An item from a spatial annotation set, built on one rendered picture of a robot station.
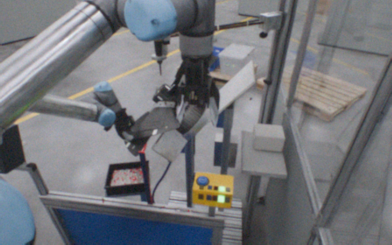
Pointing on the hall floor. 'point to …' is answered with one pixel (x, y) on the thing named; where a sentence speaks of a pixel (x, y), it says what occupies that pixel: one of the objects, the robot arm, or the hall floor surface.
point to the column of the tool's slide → (270, 102)
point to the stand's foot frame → (233, 217)
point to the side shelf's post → (251, 204)
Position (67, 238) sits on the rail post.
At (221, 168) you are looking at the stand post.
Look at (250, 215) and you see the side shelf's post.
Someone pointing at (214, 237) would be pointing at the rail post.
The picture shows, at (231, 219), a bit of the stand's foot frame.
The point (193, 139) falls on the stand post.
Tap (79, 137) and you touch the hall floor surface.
